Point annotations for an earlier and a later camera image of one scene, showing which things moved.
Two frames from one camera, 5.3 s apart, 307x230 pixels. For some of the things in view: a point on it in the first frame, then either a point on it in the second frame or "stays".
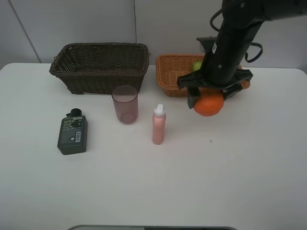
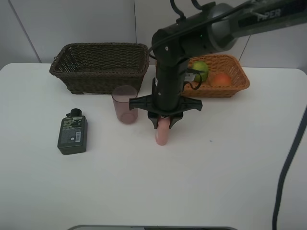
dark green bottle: [72, 138] stays
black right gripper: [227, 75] to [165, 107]
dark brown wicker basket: [97, 68] stays
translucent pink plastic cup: [125, 99] stays
